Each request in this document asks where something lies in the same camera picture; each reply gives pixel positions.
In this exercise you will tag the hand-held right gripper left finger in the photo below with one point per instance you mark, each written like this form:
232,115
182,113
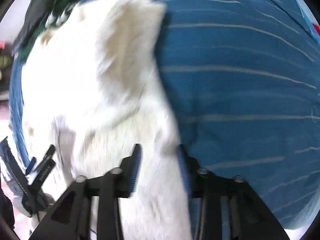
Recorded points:
135,165

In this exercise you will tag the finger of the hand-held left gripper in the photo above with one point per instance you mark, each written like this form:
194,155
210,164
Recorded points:
43,172
50,153

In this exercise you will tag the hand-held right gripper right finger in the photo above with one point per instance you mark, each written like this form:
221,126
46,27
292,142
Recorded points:
184,172

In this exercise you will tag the white fleece garment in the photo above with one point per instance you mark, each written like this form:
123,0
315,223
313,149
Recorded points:
100,92

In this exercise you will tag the blue striped bed sheet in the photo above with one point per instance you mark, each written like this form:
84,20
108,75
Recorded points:
237,92

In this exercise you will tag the black and green cloth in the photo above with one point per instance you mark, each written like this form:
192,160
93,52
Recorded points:
42,7

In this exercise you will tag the light blue printed cloth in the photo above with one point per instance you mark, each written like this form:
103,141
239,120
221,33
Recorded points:
308,17

